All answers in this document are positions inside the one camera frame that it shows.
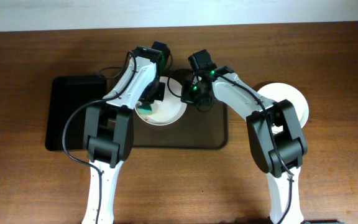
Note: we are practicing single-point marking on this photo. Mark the white plate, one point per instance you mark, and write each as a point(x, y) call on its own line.
point(165, 112)
point(282, 91)

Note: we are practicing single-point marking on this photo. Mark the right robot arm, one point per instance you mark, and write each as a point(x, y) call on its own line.
point(276, 139)

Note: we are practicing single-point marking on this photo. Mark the white plate back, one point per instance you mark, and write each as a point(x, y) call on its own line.
point(165, 112)

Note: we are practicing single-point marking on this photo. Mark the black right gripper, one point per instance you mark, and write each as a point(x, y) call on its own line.
point(187, 98)

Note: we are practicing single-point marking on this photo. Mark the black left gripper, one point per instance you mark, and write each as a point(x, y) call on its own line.
point(160, 92)

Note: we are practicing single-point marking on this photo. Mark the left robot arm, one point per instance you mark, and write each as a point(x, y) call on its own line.
point(109, 127)

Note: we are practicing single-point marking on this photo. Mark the green yellow sponge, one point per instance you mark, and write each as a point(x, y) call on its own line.
point(144, 109)

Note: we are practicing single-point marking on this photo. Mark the brown plastic tray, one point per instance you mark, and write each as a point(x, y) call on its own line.
point(194, 130)

